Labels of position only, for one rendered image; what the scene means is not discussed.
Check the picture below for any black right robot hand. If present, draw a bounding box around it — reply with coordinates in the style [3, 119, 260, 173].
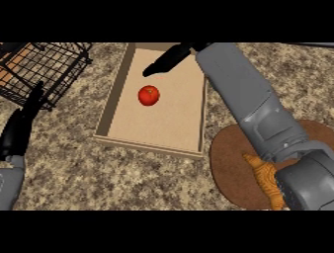
[142, 42, 214, 78]

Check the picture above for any round brown cutting board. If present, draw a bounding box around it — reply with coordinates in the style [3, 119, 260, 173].
[208, 119, 334, 211]

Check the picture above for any black wire basket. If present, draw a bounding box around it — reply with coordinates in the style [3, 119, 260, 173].
[0, 42, 94, 112]

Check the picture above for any orange croissant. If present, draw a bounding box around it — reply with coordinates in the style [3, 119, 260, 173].
[242, 153, 287, 211]

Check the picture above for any red tomato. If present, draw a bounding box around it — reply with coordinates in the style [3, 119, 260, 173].
[137, 84, 162, 107]

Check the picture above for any cardboard box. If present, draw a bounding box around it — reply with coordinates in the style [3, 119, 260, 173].
[91, 42, 210, 160]

